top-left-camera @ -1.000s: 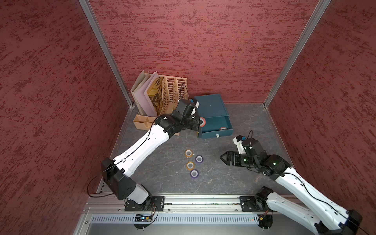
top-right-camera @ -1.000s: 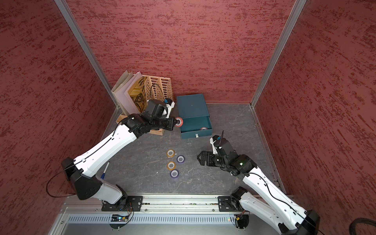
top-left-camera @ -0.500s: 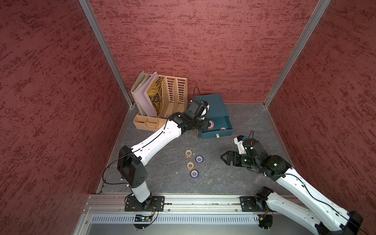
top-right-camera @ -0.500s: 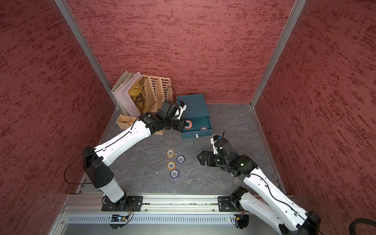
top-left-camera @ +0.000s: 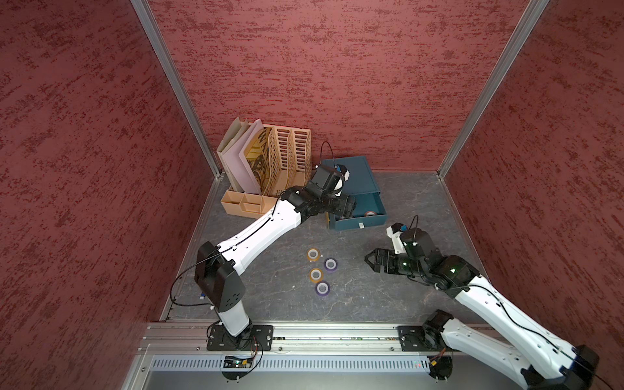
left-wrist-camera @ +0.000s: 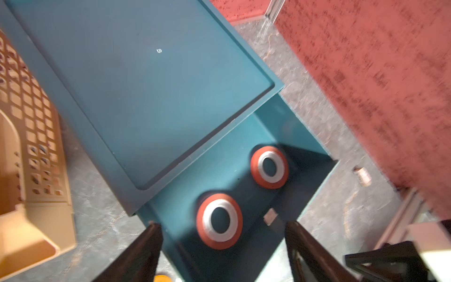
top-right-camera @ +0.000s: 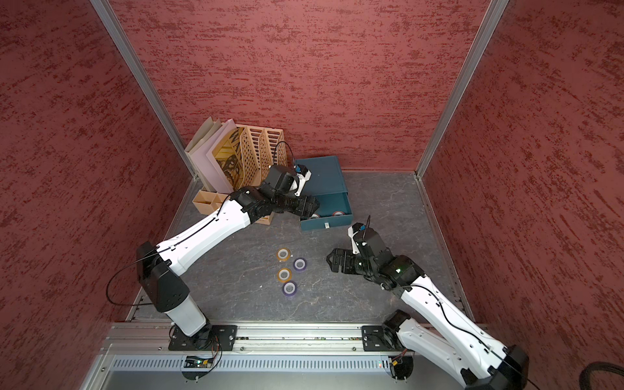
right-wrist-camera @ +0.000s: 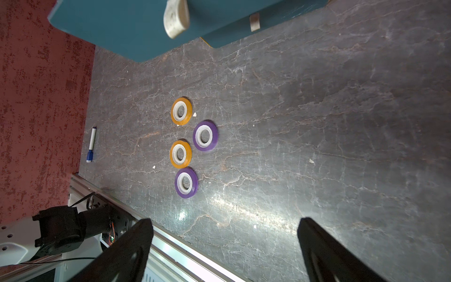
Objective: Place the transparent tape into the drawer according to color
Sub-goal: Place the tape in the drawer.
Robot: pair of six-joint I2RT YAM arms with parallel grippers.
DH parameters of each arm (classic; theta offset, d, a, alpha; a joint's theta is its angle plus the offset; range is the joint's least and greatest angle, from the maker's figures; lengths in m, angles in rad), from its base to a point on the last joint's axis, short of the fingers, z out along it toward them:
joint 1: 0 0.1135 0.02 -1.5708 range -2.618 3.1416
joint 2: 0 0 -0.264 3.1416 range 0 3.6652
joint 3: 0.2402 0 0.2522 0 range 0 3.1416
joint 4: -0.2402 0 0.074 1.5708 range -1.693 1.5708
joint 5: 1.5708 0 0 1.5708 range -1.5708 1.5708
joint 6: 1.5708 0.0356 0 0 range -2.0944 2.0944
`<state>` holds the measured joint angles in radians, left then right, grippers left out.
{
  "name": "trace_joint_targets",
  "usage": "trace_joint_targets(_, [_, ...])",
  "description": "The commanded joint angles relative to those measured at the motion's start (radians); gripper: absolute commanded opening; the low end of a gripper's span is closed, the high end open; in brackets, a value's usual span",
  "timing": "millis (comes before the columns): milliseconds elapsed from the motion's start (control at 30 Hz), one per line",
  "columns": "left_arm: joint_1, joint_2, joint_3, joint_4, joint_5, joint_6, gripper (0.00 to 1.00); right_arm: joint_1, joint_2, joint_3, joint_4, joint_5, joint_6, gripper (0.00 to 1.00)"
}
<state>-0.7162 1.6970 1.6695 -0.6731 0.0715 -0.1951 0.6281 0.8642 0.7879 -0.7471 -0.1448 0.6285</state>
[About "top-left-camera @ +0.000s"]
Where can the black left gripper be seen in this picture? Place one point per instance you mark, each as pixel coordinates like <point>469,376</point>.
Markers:
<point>345,205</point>

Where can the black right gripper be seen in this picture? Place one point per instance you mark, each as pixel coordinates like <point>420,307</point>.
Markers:
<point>389,257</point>

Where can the teal drawer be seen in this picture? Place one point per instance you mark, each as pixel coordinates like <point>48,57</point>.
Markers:
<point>364,203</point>

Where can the teal drawer cabinet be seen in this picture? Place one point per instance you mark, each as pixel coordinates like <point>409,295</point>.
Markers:
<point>361,179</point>

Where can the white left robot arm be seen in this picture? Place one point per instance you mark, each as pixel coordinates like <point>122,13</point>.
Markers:
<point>219,267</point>

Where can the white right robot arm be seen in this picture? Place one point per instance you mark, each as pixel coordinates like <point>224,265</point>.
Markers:
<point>529,354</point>

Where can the purple tape roll upper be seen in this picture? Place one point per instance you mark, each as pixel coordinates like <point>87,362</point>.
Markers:
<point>330,265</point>

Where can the purple tape roll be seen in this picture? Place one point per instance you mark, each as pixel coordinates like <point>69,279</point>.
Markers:
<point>330,265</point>
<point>322,289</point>

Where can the orange tape roll upper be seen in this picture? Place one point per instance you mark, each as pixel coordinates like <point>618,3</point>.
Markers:
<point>313,255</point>

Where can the orange tape roll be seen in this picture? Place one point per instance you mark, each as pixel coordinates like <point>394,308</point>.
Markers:
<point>313,255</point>
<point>316,275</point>

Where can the purple tape roll lower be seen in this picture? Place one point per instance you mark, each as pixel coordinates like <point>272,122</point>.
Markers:
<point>322,289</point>

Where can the orange tape roll middle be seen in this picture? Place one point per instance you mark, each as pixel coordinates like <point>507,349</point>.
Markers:
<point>316,275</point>

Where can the beige plastic desk organizer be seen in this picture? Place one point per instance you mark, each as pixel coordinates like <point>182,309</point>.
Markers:
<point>290,164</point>

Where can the yellow patterned book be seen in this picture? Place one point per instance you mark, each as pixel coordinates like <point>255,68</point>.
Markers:
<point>256,155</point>

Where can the grey-beige folder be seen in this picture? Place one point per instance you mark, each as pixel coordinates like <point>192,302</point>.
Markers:
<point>236,130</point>

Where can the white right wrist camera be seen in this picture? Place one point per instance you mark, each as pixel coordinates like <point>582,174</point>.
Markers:
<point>394,233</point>

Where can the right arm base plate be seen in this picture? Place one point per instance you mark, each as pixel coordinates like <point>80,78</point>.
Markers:
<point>423,338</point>

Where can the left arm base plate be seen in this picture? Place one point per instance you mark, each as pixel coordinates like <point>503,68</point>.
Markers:
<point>253,338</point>

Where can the aluminium front rail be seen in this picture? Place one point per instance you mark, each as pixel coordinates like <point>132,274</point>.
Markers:
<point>175,355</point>

